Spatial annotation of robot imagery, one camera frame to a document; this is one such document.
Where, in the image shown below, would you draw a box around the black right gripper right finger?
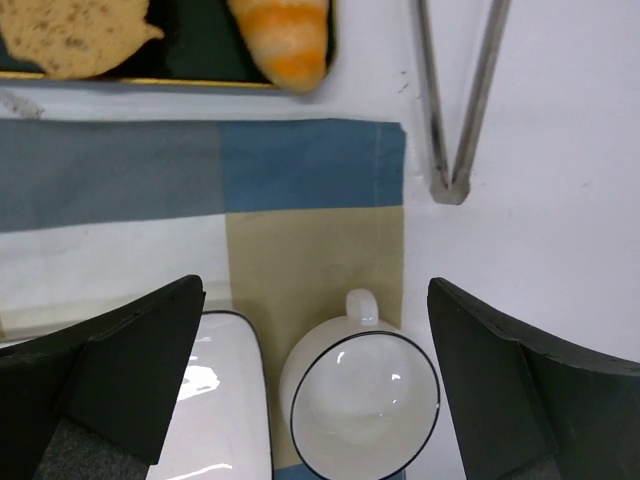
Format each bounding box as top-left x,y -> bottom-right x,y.
427,278 -> 639,479

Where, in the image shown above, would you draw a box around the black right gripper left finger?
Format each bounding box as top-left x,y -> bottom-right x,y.
1,275 -> 205,479

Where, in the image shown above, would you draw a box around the stainless steel tongs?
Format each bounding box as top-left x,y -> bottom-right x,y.
412,1 -> 511,206

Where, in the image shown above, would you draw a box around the speckled bread slice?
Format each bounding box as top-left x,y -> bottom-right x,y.
1,0 -> 164,80

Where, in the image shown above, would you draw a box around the white rectangular plate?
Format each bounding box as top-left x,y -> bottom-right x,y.
147,310 -> 274,480

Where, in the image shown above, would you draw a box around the white cup with dark rim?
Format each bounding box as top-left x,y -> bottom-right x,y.
279,289 -> 441,479

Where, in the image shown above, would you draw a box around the blue beige checked placemat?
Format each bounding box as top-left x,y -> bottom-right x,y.
1,119 -> 406,479

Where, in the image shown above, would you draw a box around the dark green serving tray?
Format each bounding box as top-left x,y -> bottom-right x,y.
1,1 -> 335,87

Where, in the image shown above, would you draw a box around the striped croissant roll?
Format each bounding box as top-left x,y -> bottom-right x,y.
228,0 -> 330,94

